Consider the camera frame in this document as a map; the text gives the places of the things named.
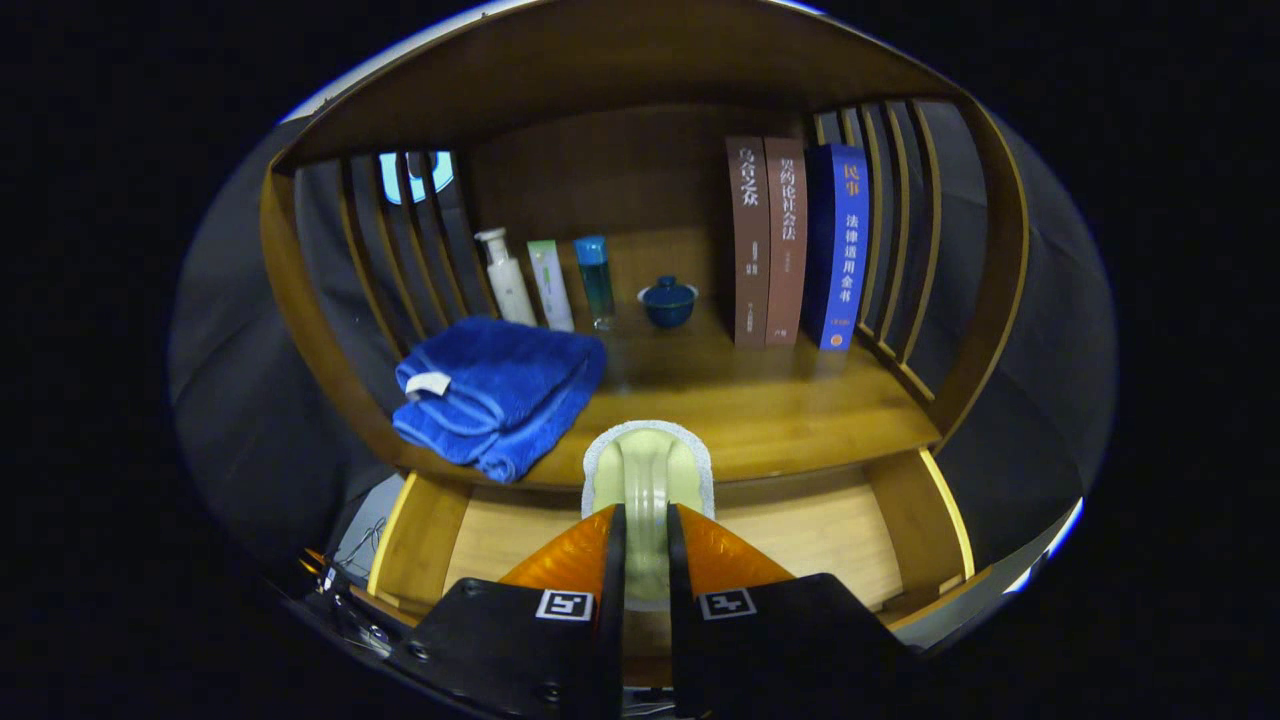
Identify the blue lidded teacup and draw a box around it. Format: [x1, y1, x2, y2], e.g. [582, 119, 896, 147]
[637, 276, 699, 330]

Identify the white pump bottle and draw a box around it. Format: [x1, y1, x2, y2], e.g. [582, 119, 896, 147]
[474, 228, 538, 328]

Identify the black backdrop cloth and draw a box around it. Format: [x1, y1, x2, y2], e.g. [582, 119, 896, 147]
[168, 100, 1116, 591]

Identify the dark brown book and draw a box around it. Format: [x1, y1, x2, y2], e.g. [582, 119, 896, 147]
[725, 136, 771, 348]

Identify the wooden cabinet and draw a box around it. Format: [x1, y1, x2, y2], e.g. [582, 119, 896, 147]
[260, 0, 1031, 501]

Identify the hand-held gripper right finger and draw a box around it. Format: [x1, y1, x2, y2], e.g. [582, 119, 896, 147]
[665, 503, 921, 720]

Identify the blue book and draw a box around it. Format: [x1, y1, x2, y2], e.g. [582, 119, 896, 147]
[805, 143, 871, 352]

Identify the teal bottle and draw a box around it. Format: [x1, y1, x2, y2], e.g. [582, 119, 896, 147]
[572, 235, 617, 331]

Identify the wooden drawer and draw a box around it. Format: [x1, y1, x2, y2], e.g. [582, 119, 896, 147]
[365, 445, 976, 691]

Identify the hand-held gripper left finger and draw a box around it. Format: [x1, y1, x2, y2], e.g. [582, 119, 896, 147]
[385, 503, 627, 720]

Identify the blue folded towel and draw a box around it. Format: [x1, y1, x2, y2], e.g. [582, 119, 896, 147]
[392, 316, 608, 484]

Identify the reddish brown book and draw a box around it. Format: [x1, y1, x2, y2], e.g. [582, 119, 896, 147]
[764, 137, 809, 346]

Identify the white green tube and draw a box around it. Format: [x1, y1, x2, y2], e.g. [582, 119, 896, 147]
[527, 240, 575, 333]

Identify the pale yellow handled scrub sponge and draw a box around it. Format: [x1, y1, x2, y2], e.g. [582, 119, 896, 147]
[581, 420, 716, 611]

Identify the wooden countertop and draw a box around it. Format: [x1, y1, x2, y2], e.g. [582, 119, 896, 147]
[385, 225, 941, 491]

